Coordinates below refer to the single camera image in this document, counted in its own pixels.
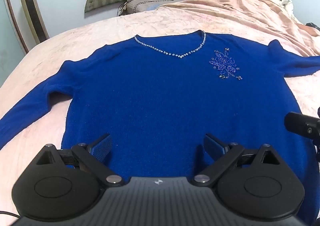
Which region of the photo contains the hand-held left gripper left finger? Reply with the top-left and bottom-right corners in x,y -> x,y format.
32,133 -> 125,188

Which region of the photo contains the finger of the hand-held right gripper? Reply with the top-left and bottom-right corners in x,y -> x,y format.
284,112 -> 320,139

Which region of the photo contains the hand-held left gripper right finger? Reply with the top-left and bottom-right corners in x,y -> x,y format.
192,133 -> 288,188

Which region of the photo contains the blue beaded sweater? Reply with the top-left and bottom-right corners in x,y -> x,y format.
0,30 -> 320,182

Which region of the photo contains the orange blanket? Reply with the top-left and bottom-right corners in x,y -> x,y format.
155,0 -> 320,60

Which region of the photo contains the brown patterned pillow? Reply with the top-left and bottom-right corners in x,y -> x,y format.
117,0 -> 176,17

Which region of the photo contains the gold tower air conditioner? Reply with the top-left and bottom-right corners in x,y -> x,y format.
18,0 -> 50,43

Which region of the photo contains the black cable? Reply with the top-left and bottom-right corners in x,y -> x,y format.
0,210 -> 21,218

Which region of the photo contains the brown wooden door frame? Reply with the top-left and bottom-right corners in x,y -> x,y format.
0,0 -> 28,55

